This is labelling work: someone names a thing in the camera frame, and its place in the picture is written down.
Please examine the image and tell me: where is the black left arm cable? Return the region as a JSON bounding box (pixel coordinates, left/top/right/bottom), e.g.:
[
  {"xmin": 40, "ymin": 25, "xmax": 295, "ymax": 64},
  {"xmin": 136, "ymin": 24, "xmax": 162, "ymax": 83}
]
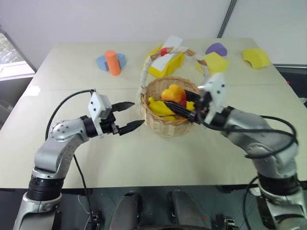
[{"xmin": 45, "ymin": 89, "xmax": 96, "ymax": 230}]

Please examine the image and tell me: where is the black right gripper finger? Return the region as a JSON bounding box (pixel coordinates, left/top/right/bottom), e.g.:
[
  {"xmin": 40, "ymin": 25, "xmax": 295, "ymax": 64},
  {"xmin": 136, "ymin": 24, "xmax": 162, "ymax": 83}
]
[
  {"xmin": 184, "ymin": 90, "xmax": 201, "ymax": 102},
  {"xmin": 164, "ymin": 101, "xmax": 197, "ymax": 122}
]

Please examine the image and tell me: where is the blue foam block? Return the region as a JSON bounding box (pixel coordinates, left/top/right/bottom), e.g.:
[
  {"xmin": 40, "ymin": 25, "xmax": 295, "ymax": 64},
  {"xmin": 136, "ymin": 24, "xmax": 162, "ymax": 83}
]
[{"xmin": 96, "ymin": 53, "xmax": 128, "ymax": 72}]

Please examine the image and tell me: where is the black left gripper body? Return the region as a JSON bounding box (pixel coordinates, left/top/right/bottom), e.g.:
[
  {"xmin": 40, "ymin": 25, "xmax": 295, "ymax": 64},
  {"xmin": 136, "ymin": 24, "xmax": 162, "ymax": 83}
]
[{"xmin": 100, "ymin": 111, "xmax": 121, "ymax": 136}]

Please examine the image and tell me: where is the white foam rectangular block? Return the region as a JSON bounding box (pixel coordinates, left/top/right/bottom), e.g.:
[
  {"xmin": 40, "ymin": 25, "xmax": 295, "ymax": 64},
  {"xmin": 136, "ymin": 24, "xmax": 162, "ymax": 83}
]
[{"xmin": 152, "ymin": 35, "xmax": 184, "ymax": 73}]

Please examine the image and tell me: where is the wicker basket with handle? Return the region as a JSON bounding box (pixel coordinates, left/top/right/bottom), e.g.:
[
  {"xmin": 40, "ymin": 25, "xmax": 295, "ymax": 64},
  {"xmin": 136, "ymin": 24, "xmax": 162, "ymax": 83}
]
[{"xmin": 136, "ymin": 46, "xmax": 212, "ymax": 138}]

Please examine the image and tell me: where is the thin white wire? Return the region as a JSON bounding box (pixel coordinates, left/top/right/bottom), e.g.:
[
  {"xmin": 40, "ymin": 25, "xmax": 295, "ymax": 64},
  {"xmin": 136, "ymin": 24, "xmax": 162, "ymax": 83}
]
[{"xmin": 78, "ymin": 194, "xmax": 91, "ymax": 215}]

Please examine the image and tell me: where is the yellow toy banana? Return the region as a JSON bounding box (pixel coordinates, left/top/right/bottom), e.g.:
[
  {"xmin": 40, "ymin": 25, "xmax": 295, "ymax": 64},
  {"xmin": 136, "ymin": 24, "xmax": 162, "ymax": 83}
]
[{"xmin": 148, "ymin": 96, "xmax": 195, "ymax": 122}]

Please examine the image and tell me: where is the yellow box with white block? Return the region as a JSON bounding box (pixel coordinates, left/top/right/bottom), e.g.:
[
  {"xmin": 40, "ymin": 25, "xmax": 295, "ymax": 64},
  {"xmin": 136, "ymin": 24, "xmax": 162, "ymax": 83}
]
[{"xmin": 143, "ymin": 44, "xmax": 186, "ymax": 78}]

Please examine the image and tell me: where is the window with grey frame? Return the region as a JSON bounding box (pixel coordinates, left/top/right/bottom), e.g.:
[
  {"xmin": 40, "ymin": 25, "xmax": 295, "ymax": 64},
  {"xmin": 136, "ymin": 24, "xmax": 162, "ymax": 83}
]
[{"xmin": 0, "ymin": 24, "xmax": 37, "ymax": 81}]

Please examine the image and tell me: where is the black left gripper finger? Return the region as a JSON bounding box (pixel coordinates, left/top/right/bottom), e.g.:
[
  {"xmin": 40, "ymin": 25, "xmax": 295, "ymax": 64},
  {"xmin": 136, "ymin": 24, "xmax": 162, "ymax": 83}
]
[
  {"xmin": 112, "ymin": 101, "xmax": 135, "ymax": 113},
  {"xmin": 118, "ymin": 119, "xmax": 145, "ymax": 137}
]

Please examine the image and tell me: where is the yellow foam square block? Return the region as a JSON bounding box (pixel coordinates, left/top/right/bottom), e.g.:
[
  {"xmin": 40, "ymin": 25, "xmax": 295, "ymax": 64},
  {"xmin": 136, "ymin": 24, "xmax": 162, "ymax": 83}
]
[{"xmin": 196, "ymin": 52, "xmax": 231, "ymax": 75}]

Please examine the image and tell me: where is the purple foam half-round block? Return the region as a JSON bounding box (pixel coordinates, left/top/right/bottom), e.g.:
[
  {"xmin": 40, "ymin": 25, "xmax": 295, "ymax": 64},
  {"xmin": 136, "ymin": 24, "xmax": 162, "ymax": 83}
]
[{"xmin": 205, "ymin": 43, "xmax": 228, "ymax": 57}]

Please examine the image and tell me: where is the orange foam cylinder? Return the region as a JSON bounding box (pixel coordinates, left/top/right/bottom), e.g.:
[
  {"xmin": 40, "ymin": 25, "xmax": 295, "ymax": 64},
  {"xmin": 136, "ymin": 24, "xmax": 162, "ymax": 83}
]
[{"xmin": 104, "ymin": 50, "xmax": 122, "ymax": 77}]

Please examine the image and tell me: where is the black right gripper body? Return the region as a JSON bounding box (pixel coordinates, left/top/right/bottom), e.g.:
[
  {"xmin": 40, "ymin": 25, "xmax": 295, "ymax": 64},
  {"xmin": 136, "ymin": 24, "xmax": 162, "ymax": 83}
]
[{"xmin": 191, "ymin": 92, "xmax": 213, "ymax": 123}]

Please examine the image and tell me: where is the yellow foam arch block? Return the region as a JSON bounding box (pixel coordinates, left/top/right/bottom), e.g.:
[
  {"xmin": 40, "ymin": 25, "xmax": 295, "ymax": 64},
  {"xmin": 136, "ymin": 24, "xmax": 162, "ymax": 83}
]
[{"xmin": 242, "ymin": 47, "xmax": 272, "ymax": 70}]

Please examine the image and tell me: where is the orange yellow toy peach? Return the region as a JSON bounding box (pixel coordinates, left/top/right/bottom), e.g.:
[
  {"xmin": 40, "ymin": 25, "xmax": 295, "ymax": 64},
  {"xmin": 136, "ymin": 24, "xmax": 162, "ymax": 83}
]
[{"xmin": 161, "ymin": 84, "xmax": 188, "ymax": 107}]

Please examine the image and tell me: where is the dark rounded shape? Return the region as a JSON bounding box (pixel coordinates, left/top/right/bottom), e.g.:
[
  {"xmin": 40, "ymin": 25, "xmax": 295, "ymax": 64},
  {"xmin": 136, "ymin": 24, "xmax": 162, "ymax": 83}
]
[
  {"xmin": 167, "ymin": 189, "xmax": 205, "ymax": 230},
  {"xmin": 112, "ymin": 190, "xmax": 142, "ymax": 230}
]

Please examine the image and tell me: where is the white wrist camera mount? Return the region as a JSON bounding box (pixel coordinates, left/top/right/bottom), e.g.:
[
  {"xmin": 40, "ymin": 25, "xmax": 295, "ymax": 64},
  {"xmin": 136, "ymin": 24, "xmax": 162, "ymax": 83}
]
[
  {"xmin": 87, "ymin": 92, "xmax": 112, "ymax": 136},
  {"xmin": 198, "ymin": 72, "xmax": 226, "ymax": 124}
]

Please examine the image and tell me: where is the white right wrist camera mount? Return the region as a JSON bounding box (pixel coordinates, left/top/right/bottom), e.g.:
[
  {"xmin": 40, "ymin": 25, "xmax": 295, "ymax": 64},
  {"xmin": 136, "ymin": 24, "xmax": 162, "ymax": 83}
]
[{"xmin": 198, "ymin": 72, "xmax": 226, "ymax": 124}]

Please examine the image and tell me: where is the black metal stand foot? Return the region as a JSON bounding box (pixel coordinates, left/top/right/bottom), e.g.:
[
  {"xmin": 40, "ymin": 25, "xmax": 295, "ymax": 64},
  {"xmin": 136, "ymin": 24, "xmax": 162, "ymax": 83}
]
[
  {"xmin": 85, "ymin": 210, "xmax": 103, "ymax": 230},
  {"xmin": 215, "ymin": 214, "xmax": 238, "ymax": 230}
]

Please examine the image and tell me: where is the grey wall pillar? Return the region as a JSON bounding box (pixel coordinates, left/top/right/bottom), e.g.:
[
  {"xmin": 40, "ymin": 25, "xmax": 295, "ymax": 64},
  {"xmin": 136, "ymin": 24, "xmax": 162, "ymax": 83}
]
[{"xmin": 216, "ymin": 0, "xmax": 237, "ymax": 39}]

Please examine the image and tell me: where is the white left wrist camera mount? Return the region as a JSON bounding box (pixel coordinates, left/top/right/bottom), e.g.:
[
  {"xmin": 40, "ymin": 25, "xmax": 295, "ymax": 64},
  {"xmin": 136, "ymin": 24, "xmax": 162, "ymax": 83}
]
[{"xmin": 87, "ymin": 92, "xmax": 112, "ymax": 136}]

